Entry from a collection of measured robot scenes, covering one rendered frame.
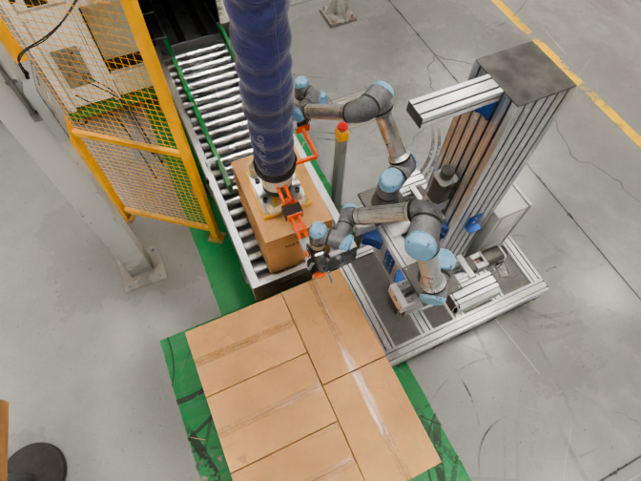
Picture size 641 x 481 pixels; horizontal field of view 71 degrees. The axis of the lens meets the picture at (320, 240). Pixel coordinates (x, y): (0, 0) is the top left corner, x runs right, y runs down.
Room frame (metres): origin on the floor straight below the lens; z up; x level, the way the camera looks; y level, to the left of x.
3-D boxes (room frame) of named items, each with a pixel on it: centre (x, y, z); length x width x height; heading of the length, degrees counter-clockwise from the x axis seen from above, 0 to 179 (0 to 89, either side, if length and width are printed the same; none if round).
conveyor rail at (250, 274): (2.09, 0.90, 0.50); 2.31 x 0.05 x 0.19; 27
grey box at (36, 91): (1.45, 1.23, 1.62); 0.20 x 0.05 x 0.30; 27
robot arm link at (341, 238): (0.97, -0.09, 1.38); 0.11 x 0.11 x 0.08; 73
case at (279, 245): (1.50, 0.24, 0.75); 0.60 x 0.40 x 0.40; 25
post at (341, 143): (1.93, -0.11, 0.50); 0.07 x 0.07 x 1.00; 27
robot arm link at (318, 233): (0.98, 0.01, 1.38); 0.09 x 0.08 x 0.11; 73
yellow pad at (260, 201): (1.47, 0.34, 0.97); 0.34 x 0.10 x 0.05; 24
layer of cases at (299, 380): (0.45, 0.05, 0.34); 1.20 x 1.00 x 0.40; 27
